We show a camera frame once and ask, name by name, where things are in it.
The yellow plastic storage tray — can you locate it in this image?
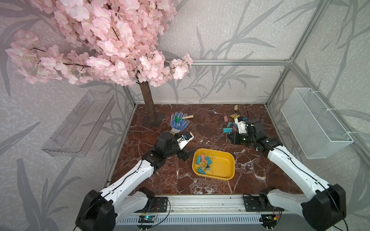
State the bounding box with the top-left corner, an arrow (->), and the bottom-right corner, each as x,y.
192,148 -> 235,181

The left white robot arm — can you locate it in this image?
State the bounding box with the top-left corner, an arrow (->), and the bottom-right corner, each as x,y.
75,132 -> 194,231

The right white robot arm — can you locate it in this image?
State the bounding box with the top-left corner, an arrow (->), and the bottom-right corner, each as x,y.
227,118 -> 346,231

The blue dotted work glove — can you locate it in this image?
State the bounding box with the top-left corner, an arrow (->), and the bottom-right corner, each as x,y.
170,112 -> 190,133

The left green circuit board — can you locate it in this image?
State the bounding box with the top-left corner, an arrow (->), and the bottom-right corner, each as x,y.
138,215 -> 157,224

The right circuit board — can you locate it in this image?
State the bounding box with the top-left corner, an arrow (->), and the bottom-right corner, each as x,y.
259,214 -> 281,231

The pink blossom artificial tree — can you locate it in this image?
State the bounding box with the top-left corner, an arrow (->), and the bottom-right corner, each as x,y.
6,1 -> 193,126

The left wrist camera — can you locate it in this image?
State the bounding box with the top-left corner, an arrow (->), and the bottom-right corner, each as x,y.
175,132 -> 194,150

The green wooden-handled garden tool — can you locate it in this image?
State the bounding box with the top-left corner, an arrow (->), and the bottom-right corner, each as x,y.
174,115 -> 194,123

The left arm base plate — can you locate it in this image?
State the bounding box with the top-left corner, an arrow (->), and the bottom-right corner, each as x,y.
145,197 -> 169,213

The aluminium front rail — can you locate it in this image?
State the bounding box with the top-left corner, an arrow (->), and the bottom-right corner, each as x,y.
117,195 -> 293,230

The white wire mesh basket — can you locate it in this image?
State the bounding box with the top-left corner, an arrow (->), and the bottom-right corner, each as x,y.
281,88 -> 354,159

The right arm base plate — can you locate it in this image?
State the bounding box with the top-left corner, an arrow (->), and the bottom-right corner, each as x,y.
242,193 -> 285,213

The clear acrylic wall shelf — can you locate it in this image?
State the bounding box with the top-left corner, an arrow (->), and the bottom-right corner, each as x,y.
41,90 -> 116,157

